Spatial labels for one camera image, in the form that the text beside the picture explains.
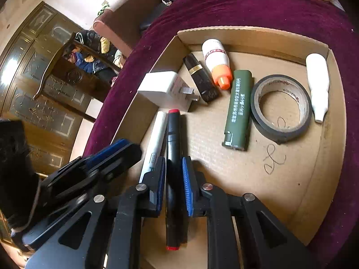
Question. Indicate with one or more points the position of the green lighter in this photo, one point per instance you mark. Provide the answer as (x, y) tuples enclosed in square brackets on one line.
[(236, 127)]

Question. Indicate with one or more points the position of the white cylindrical stick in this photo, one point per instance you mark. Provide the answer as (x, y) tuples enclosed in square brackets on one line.
[(155, 144)]

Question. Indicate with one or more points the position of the seated person dark jacket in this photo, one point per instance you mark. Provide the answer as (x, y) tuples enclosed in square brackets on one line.
[(95, 55)]

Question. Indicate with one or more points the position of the black marker red cap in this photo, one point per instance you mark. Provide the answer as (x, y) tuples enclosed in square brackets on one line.
[(174, 183)]

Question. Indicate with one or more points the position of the wooden cabinet glass doors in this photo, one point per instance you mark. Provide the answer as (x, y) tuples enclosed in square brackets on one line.
[(50, 129)]

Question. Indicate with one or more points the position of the white cube charger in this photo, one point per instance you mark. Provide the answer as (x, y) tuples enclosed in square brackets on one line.
[(168, 90)]

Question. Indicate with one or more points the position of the small white bottle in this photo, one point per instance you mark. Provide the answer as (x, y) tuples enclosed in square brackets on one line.
[(319, 83)]

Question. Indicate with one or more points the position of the brown armchair white cover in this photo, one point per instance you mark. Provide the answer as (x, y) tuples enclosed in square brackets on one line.
[(120, 23)]

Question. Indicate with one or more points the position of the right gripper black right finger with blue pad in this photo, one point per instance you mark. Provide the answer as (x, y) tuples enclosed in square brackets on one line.
[(242, 231)]

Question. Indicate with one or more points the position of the maroon velvet tablecloth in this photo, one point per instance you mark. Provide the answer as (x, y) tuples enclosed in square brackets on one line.
[(335, 245)]

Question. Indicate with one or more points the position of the shallow cardboard box tray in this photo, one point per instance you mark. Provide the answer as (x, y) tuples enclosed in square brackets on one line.
[(296, 180)]

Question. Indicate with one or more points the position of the white glue bottle orange cap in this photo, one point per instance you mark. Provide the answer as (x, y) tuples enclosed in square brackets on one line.
[(217, 63)]

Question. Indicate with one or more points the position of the black tape roll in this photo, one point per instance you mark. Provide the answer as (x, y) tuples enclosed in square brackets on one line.
[(280, 108)]

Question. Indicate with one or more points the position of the black gold lipstick tube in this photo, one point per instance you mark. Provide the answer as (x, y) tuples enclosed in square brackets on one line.
[(206, 87)]

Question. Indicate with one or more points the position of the wooden chair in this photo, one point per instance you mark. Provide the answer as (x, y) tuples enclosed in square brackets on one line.
[(71, 74)]

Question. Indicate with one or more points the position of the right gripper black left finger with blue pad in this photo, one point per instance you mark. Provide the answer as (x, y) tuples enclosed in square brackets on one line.
[(105, 234)]

